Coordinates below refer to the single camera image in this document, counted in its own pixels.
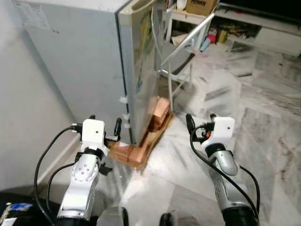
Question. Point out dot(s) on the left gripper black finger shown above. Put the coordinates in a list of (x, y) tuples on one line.
[(118, 127), (92, 117)]

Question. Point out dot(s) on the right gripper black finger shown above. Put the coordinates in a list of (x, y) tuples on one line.
[(213, 116), (190, 125)]

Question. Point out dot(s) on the grey fridge cabinet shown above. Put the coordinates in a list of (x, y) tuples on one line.
[(80, 56)]

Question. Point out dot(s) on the white fridge rating label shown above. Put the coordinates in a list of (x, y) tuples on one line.
[(30, 14)]

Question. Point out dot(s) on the white tape strip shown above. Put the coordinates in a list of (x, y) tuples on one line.
[(123, 100), (126, 117)]

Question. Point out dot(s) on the orange brick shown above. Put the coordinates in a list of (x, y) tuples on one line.
[(160, 113), (134, 155)]

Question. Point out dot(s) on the small black plastic piece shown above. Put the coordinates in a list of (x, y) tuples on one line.
[(106, 170)]

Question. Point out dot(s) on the small blue sticker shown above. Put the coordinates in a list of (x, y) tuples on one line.
[(139, 85)]

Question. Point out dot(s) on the light blue bottle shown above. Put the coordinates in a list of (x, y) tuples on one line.
[(205, 44)]

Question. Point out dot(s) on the red container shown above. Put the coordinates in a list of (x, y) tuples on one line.
[(212, 36)]

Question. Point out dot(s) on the white plastic chair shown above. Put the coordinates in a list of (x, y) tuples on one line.
[(188, 40)]

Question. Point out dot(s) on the yellow can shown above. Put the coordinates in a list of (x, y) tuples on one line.
[(222, 36)]

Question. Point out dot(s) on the colourful snack packets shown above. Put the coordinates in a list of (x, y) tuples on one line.
[(242, 31)]

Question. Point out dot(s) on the right robot leg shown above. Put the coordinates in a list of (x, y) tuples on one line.
[(171, 220)]

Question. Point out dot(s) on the yellow green lemon sticker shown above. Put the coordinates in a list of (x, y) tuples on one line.
[(143, 37)]

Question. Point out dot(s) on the white low shelf unit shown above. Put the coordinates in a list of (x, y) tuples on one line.
[(277, 40)]

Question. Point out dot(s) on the white small side table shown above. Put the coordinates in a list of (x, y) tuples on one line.
[(188, 18)]

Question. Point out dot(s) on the brown Amway cardboard box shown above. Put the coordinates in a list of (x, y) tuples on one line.
[(201, 6)]

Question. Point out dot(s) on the white cup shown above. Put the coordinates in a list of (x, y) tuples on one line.
[(181, 4)]

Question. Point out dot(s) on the black television screen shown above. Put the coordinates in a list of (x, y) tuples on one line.
[(263, 7)]

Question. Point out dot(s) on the black bag with blue print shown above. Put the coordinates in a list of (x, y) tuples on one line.
[(14, 213)]

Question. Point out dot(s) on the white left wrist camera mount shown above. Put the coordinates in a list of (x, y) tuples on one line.
[(93, 131)]

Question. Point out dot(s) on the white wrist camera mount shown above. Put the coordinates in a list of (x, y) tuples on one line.
[(221, 129), (93, 131)]

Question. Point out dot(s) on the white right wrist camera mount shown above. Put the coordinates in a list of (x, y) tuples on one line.
[(221, 129)]

